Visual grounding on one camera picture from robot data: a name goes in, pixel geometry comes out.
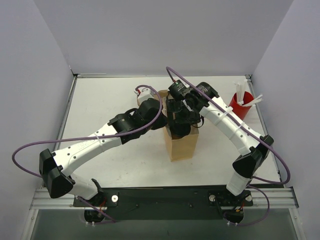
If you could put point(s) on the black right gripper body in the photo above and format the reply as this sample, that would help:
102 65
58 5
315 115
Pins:
180 121

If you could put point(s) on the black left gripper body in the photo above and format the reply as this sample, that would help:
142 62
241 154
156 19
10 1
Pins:
160 121

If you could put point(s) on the brown paper bag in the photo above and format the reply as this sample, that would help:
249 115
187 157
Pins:
183 148

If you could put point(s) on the black coffee cup lid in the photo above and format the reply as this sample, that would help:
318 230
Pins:
179 131

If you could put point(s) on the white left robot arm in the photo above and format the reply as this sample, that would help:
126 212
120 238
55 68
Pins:
57 168

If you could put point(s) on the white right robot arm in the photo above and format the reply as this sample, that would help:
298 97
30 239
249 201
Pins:
187 106

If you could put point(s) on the red cylindrical holder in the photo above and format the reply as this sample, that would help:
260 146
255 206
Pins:
239 110

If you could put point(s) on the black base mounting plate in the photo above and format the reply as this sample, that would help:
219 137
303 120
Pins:
199 202

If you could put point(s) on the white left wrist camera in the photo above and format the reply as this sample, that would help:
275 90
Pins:
146 93

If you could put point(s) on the aluminium frame rail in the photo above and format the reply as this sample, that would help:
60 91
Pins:
279 198

